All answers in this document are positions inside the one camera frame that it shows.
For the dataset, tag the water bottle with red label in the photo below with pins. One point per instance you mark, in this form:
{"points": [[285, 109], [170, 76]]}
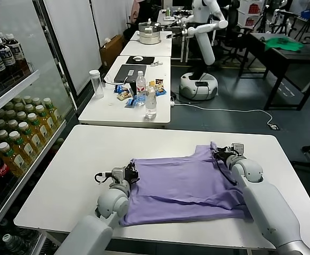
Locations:
{"points": [[141, 85]]}

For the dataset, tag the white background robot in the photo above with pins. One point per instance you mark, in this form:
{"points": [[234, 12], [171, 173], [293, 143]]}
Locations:
{"points": [[204, 45]]}

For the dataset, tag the glass door drinks shelf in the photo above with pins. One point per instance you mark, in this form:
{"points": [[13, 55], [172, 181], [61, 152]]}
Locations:
{"points": [[11, 90]]}

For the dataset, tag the blue bin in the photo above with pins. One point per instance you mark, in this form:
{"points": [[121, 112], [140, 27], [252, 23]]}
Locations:
{"points": [[307, 14]]}

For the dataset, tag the clear bottle with green cap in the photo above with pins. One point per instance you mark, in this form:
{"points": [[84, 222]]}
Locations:
{"points": [[12, 245]]}

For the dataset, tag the red and white boxes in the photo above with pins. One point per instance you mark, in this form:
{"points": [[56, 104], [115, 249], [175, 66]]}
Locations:
{"points": [[251, 20]]}

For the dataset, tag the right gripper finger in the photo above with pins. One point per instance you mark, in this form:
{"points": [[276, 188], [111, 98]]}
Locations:
{"points": [[216, 157], [214, 152]]}

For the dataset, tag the white computer mouse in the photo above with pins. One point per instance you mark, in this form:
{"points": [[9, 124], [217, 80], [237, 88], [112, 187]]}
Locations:
{"points": [[137, 58]]}

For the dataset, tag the black mouse pad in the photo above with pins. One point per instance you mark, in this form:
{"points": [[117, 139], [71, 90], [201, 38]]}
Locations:
{"points": [[146, 60]]}

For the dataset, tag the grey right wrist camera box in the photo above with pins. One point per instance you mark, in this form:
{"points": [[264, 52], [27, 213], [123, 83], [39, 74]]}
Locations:
{"points": [[238, 149]]}

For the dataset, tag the white table with pot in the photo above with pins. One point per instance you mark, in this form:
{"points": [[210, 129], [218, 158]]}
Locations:
{"points": [[149, 49]]}

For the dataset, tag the clear jar with white lid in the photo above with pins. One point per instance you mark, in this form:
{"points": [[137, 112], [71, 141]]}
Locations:
{"points": [[96, 83]]}

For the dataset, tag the small silver clip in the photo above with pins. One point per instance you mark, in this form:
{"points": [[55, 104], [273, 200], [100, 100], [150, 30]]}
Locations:
{"points": [[156, 63]]}

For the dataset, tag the purple t-shirt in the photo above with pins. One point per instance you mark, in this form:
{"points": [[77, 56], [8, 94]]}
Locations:
{"points": [[184, 186]]}

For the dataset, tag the cracker snack packet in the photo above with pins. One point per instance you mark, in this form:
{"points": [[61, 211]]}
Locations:
{"points": [[123, 95]]}

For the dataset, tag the grey closed laptop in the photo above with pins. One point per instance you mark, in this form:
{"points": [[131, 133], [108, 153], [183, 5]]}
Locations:
{"points": [[130, 73]]}

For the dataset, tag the white steamer pot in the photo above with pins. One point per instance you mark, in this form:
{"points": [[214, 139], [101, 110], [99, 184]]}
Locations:
{"points": [[149, 34]]}

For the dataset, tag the black table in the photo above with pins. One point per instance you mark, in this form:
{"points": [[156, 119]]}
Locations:
{"points": [[290, 57]]}

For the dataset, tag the black triangular stand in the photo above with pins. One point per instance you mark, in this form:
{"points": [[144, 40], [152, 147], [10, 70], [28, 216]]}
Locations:
{"points": [[133, 87]]}

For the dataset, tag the blue snack packet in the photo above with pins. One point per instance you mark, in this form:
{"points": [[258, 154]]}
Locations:
{"points": [[118, 88], [161, 92], [130, 103]]}

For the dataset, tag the black office chair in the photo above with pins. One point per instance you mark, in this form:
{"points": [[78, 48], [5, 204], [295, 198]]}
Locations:
{"points": [[233, 16]]}

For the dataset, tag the dark snack packet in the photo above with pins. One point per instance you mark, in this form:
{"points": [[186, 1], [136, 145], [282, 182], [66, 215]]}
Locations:
{"points": [[159, 83]]}

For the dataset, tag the cardboard box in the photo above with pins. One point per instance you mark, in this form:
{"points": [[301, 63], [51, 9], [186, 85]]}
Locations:
{"points": [[110, 50]]}

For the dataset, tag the white table with snacks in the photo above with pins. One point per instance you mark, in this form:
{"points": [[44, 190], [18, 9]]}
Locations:
{"points": [[104, 111]]}

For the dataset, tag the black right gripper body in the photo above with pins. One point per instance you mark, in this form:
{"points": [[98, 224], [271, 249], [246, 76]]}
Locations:
{"points": [[225, 154]]}

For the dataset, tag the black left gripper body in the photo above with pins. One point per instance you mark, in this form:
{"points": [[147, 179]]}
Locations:
{"points": [[132, 174]]}

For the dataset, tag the green cloth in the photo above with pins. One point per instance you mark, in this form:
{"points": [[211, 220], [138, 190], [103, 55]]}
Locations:
{"points": [[283, 43]]}

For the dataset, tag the yellow snack packet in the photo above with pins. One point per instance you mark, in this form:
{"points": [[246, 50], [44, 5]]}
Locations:
{"points": [[150, 83]]}

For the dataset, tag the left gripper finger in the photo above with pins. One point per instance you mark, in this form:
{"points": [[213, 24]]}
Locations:
{"points": [[131, 164], [135, 168]]}

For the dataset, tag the clear bottle with white cap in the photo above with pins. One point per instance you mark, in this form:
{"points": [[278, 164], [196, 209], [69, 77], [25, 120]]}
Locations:
{"points": [[150, 102]]}

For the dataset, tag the white power strip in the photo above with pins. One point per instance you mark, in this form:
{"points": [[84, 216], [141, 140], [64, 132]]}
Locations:
{"points": [[172, 100]]}

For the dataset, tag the small green bottle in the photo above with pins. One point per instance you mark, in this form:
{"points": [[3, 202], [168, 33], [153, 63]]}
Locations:
{"points": [[168, 12]]}

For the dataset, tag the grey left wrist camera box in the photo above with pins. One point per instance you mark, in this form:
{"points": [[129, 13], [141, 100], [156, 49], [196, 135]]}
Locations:
{"points": [[118, 174]]}

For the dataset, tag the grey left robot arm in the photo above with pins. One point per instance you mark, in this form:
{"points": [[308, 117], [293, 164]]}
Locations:
{"points": [[112, 204]]}

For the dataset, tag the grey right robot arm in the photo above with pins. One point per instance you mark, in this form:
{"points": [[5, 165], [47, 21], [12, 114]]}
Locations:
{"points": [[266, 207]]}

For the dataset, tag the pink garment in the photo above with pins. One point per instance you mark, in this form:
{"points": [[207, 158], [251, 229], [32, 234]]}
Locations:
{"points": [[136, 10]]}

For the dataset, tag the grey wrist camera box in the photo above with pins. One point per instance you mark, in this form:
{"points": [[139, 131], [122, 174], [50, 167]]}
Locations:
{"points": [[118, 174], [238, 149]]}

